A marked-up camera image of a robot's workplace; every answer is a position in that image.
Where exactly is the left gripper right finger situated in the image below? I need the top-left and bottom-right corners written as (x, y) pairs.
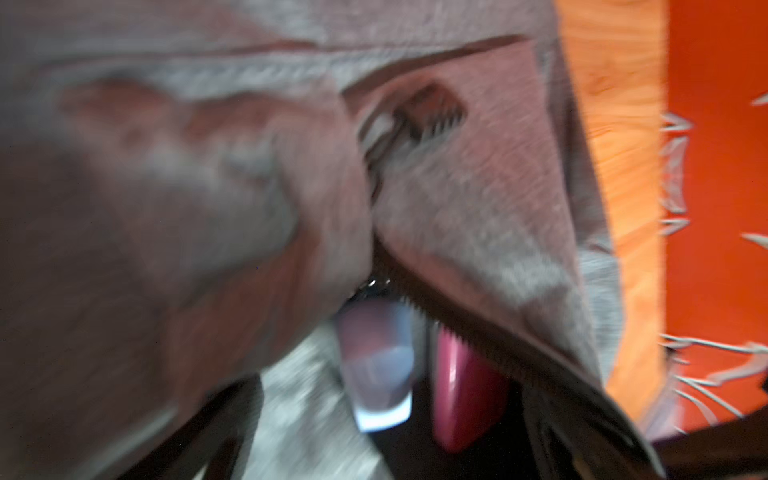
top-left (521, 387), bottom-right (666, 479)

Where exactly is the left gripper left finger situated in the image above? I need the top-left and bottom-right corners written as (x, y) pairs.
top-left (121, 375), bottom-right (264, 480)

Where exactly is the pink pencil case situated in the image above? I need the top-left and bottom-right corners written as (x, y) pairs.
top-left (430, 327), bottom-right (510, 453)

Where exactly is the light blue stapler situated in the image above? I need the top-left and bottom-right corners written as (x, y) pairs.
top-left (335, 297), bottom-right (415, 433)

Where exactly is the grey student backpack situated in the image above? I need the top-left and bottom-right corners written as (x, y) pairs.
top-left (0, 0), bottom-right (667, 480)

